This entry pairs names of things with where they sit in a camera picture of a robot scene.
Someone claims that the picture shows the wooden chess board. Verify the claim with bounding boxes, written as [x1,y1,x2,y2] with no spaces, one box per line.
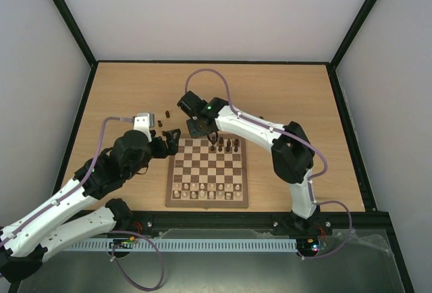
[165,134,249,209]

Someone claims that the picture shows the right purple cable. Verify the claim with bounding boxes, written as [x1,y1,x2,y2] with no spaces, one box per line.
[185,68,352,261]

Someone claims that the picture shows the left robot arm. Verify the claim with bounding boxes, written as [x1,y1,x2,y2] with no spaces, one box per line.
[1,129,181,283]

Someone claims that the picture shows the black aluminium frame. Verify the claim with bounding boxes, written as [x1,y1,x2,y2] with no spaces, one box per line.
[6,0,415,293]

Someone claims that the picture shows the grey slotted cable duct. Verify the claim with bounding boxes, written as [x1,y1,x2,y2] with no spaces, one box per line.
[66,238,298,252]

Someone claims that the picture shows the light chess pieces row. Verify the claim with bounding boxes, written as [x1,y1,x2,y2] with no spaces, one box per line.
[169,183,246,202]

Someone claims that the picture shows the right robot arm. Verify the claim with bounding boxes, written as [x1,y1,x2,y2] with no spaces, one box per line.
[178,92,320,234]

